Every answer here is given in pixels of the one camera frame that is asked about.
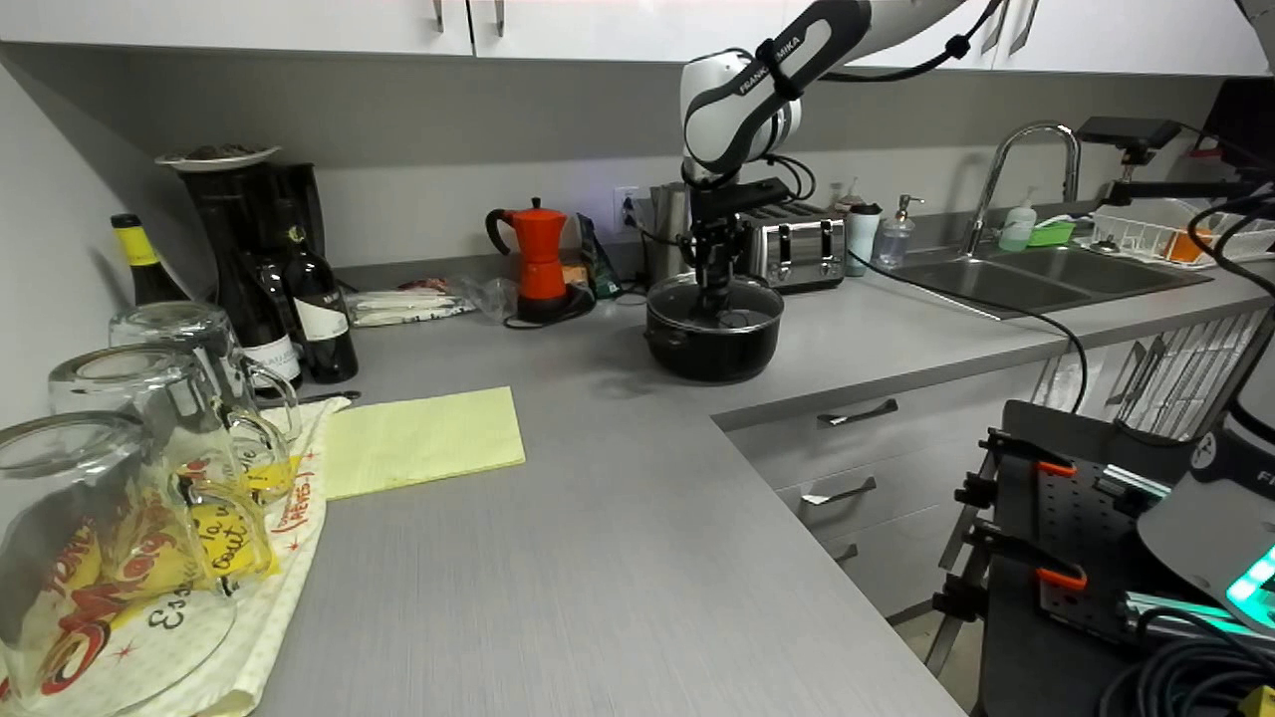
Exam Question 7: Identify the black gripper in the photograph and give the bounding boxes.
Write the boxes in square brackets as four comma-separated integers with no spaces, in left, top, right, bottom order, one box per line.
[686,194,750,317]

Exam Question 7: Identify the gray robot base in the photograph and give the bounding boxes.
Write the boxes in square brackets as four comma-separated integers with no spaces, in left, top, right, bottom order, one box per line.
[1136,469,1275,631]

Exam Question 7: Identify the black cooking pot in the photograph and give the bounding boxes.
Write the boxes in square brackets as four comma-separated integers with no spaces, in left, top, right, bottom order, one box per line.
[645,274,788,392]

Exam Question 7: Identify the red moka pot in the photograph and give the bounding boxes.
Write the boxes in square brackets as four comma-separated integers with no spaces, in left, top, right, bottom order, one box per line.
[483,194,573,312]

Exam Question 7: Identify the stainless steel kettle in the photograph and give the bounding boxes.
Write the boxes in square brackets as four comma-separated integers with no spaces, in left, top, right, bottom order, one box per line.
[638,181,700,291]

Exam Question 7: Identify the stainless steel toaster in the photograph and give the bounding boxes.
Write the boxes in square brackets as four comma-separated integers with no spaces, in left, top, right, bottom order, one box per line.
[736,199,855,295]

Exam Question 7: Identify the white cup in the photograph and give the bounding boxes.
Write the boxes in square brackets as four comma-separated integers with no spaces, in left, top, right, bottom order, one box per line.
[847,199,886,268]

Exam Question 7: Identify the white soap dispenser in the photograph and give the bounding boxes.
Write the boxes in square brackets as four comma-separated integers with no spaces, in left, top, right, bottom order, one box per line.
[882,191,920,262]

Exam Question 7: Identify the steel kitchen faucet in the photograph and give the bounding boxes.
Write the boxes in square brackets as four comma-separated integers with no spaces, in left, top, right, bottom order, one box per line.
[969,120,1086,250]

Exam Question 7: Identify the steel sink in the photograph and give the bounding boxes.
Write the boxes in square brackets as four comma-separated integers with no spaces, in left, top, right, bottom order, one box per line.
[874,243,1216,324]

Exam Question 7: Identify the green soap bottle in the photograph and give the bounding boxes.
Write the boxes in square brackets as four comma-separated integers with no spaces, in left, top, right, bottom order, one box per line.
[995,194,1039,255]

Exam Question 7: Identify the folded white cloth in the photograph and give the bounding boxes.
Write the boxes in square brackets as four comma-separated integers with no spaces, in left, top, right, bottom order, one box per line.
[341,279,476,332]

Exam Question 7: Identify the yellow cloth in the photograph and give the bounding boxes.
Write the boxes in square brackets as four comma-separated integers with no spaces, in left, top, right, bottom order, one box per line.
[313,381,532,505]

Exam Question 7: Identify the white dish rack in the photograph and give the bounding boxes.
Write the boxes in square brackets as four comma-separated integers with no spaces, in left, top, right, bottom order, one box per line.
[1079,194,1266,272]

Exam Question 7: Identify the ribbed gray cabinet front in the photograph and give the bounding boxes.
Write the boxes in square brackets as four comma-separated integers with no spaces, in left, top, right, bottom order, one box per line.
[1031,307,1272,450]

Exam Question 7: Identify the orange container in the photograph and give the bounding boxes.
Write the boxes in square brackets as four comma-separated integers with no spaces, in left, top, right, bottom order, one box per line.
[1163,224,1210,268]

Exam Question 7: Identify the black coffee machine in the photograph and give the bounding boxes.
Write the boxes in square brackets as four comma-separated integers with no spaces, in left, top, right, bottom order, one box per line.
[176,158,364,392]

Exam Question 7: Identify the printed kitchen towel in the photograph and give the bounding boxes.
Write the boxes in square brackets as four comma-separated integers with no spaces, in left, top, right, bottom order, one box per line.
[132,393,356,717]

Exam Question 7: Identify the white plate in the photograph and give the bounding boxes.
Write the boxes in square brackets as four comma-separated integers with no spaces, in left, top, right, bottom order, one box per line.
[153,138,286,174]

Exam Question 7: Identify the clear drinking glass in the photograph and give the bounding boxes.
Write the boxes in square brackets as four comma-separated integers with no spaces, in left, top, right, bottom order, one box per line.
[50,348,290,535]
[109,300,302,444]

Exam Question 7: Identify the dark wine bottle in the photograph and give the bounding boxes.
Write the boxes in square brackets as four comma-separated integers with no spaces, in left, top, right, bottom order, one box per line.
[109,210,190,312]

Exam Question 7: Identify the large printed drinking glass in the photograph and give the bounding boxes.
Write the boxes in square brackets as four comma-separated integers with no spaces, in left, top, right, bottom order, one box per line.
[0,412,256,717]

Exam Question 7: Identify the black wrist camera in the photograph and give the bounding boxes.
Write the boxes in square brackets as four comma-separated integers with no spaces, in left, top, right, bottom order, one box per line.
[723,174,801,221]

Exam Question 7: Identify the thick black cable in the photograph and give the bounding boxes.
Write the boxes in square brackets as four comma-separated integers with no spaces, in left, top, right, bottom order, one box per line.
[928,279,1096,418]

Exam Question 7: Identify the black clamp with orange handle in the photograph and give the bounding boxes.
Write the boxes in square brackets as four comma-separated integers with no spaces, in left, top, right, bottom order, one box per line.
[953,519,1091,598]
[977,428,1086,485]

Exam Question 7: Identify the black camera on stand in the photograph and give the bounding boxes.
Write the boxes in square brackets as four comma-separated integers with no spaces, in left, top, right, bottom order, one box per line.
[1078,113,1188,171]

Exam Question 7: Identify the aluminium rail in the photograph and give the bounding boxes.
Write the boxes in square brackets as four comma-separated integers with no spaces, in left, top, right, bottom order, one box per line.
[1120,590,1275,648]

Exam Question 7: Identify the coiled black cables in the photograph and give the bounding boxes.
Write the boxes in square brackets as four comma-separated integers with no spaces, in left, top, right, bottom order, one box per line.
[1096,633,1275,717]

